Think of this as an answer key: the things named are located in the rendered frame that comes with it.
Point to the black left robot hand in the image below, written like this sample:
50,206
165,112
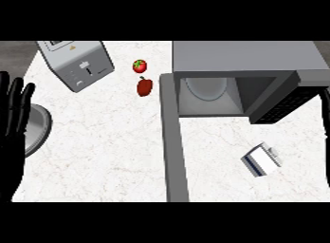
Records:
3,139

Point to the white milk carton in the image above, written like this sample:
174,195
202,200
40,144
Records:
261,159

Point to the grey microwave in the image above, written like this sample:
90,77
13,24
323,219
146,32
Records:
246,79

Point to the grey microwave door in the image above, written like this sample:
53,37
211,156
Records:
174,139

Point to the grey round plate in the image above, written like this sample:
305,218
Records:
35,129

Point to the silver toaster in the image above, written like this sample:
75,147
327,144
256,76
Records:
76,65

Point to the red bell pepper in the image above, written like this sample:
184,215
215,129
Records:
144,86

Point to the red tomato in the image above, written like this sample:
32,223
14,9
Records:
140,66

